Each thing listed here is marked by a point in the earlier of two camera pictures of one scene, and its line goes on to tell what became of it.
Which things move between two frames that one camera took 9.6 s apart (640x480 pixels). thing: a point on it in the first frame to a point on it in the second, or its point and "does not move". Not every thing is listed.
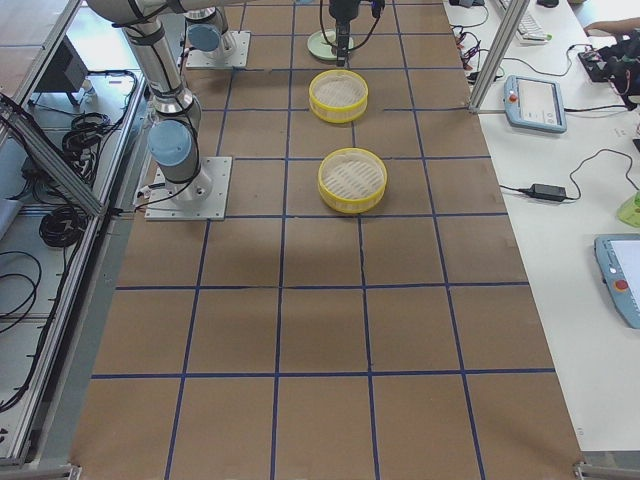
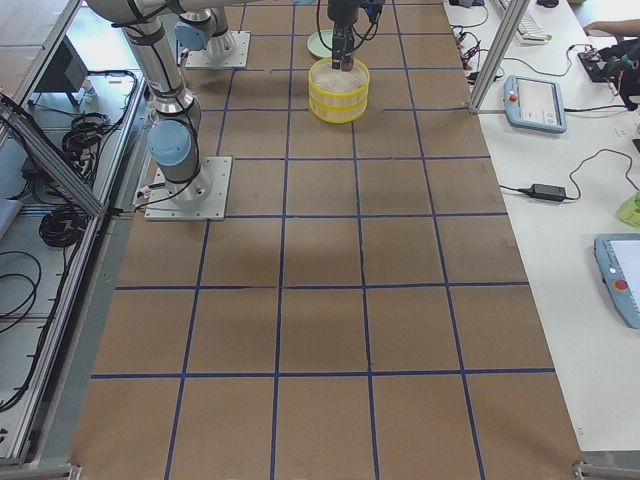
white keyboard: [529, 31] does not move
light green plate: [321, 43] does not move
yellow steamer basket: [338, 96] does not move
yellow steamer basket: [352, 180] to [337, 89]
